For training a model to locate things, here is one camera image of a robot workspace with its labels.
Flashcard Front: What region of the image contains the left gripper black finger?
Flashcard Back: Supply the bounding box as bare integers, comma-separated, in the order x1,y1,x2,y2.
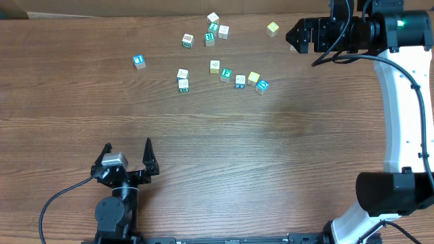
91,143,113,169
142,138,159,176

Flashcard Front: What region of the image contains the yellow-top wooden block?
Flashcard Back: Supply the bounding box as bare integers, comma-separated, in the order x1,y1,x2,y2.
248,71,260,87

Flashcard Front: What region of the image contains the blue D letter block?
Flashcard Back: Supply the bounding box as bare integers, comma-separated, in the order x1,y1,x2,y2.
256,79,269,95

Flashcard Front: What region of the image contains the blue T letter block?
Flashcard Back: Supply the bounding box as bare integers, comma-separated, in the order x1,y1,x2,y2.
235,75,245,89

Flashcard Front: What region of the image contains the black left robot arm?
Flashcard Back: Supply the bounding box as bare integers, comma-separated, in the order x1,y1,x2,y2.
91,138,159,243

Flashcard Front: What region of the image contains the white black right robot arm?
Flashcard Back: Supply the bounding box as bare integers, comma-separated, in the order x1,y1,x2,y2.
285,1,433,243

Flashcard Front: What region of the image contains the blue P letter block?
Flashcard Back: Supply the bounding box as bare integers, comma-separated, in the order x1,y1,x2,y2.
289,44,296,52

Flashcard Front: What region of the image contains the yellow-top block far right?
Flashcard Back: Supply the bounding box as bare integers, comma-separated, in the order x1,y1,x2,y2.
267,22,279,37

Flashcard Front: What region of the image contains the blue-sided wooden block rear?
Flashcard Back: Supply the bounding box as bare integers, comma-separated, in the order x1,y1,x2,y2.
218,25,229,39

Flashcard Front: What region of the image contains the green F letter block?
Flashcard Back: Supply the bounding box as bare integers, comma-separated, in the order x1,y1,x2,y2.
220,68,233,83

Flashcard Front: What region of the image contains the green L letter block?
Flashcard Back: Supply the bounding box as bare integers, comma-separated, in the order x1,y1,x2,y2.
208,22,219,37

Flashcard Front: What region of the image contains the rear plain wooden block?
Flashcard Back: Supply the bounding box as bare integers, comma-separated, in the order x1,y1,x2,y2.
207,12,220,24

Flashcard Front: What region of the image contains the plain wooden block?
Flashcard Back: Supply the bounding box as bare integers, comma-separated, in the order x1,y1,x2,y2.
207,12,220,24
176,68,189,80

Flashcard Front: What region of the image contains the yellow-sided wooden block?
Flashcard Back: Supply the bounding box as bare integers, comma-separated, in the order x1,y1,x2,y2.
210,60,220,74

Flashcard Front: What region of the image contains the green-top R block rear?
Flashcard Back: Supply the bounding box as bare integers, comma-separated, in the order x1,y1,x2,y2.
204,33,215,47

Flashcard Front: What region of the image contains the green R letter block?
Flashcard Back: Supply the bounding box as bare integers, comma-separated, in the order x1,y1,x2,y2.
178,79,190,93

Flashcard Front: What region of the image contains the blue-top block far left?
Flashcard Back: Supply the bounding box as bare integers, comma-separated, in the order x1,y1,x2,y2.
132,54,146,69

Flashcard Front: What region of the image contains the plain top wooden block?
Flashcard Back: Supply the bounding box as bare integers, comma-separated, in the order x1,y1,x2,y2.
176,68,189,80

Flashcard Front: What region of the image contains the green B letter block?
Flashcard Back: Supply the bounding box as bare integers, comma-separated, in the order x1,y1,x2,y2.
182,33,194,48

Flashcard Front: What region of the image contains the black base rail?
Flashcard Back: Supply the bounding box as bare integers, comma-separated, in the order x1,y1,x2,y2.
81,232,384,244

